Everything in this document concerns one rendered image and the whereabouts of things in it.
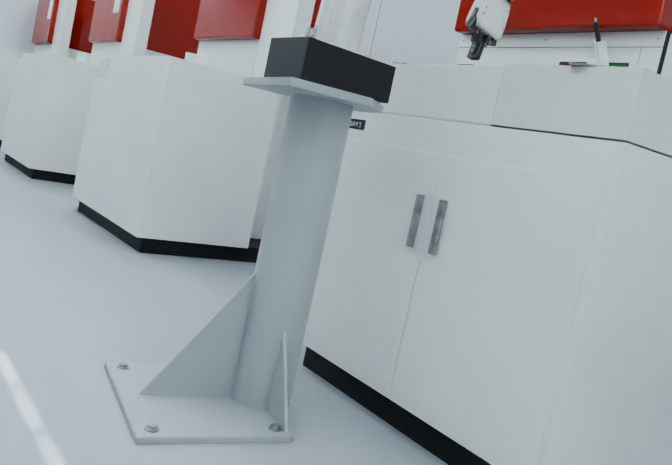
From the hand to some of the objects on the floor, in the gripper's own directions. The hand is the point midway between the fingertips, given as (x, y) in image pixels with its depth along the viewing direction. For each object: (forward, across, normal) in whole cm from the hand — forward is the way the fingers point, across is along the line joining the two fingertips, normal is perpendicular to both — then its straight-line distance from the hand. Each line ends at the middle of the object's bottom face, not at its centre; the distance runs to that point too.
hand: (475, 51), depth 174 cm
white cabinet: (+93, +46, -1) cm, 104 cm away
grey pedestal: (+107, -20, +19) cm, 111 cm away
